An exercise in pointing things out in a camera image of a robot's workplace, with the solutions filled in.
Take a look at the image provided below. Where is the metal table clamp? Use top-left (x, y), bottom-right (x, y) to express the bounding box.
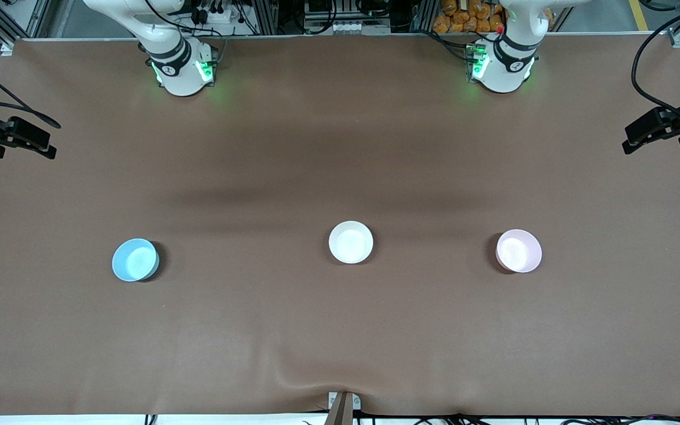
top-left (327, 391), bottom-right (362, 425)

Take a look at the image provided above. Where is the pink bowl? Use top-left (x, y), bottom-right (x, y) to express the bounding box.
top-left (495, 229), bottom-right (542, 273)

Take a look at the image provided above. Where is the white bowl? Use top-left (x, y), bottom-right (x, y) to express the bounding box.
top-left (328, 221), bottom-right (374, 264)

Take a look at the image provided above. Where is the brown table mat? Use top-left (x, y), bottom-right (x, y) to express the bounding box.
top-left (0, 34), bottom-right (680, 417)

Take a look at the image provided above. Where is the white power strip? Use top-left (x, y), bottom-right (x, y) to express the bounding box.
top-left (328, 21), bottom-right (371, 35)

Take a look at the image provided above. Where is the blue bowl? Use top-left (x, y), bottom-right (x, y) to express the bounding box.
top-left (112, 238), bottom-right (161, 282)

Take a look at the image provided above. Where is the power strip with black plugs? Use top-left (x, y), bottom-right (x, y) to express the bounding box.
top-left (189, 0), bottom-right (241, 24)

